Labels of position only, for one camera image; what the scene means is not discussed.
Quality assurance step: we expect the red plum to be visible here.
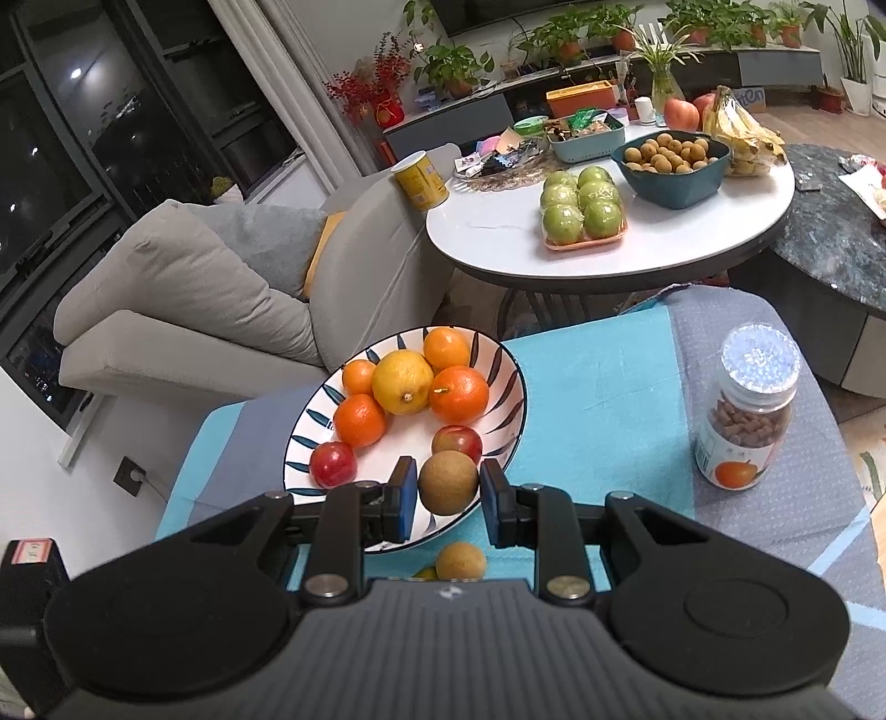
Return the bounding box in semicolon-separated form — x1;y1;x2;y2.
310;441;357;491
431;424;483;465

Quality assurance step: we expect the brown longan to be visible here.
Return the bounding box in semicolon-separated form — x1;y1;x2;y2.
419;450;479;516
434;542;487;580

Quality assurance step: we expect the large orange mandarin front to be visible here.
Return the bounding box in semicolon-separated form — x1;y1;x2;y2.
430;366;490;424

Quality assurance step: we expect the small orange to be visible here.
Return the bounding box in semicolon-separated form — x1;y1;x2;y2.
342;358;375;396

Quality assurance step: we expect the yellow lemon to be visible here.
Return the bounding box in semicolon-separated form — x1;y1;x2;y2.
373;349;434;415

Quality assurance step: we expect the orange fruit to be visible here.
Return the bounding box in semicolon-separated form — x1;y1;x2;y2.
424;327;470;372

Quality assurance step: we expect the blue grey tablecloth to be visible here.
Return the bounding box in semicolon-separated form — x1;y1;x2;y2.
156;285;884;718

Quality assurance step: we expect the striped white ceramic bowl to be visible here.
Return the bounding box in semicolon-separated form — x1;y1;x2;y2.
282;328;527;548

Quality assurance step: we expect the vitamin jar white lid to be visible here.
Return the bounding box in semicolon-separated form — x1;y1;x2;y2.
694;322;802;492

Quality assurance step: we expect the beige sofa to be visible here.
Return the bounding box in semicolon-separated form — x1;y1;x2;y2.
53;171;454;409

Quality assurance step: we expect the grey throw pillow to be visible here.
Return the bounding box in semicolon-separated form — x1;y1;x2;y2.
186;204;327;299

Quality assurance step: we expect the white round coffee table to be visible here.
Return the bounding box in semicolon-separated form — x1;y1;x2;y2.
426;131;795;297

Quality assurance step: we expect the beige back cushion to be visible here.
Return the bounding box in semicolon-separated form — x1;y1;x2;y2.
54;199;321;366

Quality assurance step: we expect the tray of green apples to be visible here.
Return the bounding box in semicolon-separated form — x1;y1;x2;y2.
539;165;628;252

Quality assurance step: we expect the yellow tin can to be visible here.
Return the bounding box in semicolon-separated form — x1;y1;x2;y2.
390;150;449;212

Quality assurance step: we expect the glass snack plate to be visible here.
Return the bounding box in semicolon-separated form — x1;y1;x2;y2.
452;138;557;191

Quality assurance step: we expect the teal bowl of longans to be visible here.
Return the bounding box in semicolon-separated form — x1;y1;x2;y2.
610;131;732;210

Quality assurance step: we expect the teal snack basket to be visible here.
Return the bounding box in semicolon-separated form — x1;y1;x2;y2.
544;112;625;165

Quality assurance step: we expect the dark marble round table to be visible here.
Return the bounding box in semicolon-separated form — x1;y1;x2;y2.
728;144;884;399

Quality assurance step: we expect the red flower arrangement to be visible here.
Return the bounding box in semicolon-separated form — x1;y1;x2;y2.
324;32;411;131

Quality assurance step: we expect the red apple on table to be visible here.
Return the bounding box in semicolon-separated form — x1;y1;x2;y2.
662;97;701;132

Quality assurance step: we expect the orange box on table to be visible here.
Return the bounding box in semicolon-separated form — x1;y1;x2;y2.
545;80;619;117

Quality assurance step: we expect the banana bunch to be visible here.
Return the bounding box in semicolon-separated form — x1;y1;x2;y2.
701;85;787;178

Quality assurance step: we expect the grey tv console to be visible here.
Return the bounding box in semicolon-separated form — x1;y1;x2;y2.
381;43;826;162

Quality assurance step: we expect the potted green plant left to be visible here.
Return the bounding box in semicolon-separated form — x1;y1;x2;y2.
413;42;496;99

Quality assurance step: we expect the glass vase with plant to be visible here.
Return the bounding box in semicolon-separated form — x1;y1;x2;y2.
629;23;700;117

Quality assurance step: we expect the tall plant white pot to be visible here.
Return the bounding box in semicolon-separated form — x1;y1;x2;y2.
800;2;884;117

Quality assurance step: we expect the wall power socket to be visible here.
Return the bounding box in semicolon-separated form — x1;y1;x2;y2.
112;456;147;496

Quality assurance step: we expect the black wall television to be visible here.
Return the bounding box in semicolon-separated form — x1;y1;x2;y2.
430;0;593;36

